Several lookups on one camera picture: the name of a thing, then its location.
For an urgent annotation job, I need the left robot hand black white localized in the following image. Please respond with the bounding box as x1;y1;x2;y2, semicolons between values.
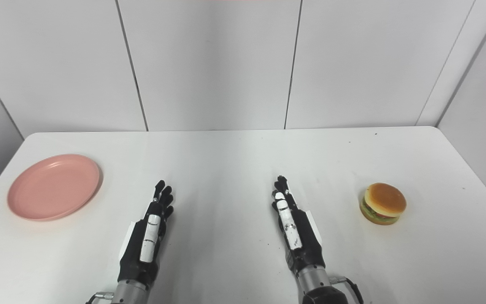
117;180;174;290

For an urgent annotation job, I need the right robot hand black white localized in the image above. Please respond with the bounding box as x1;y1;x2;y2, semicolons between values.
272;176;326;276

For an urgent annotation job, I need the orange round fruit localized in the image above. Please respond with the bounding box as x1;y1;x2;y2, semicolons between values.
360;182;407;225

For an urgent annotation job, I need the pink round plate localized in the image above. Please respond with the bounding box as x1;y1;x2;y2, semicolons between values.
7;154;101;222

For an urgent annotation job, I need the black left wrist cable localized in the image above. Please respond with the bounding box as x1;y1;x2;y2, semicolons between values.
85;292;114;304

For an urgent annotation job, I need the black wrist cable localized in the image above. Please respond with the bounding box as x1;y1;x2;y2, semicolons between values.
85;292;114;304
329;276;364;304

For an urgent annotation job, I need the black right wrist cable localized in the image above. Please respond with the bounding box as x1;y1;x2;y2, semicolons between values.
329;276;364;304

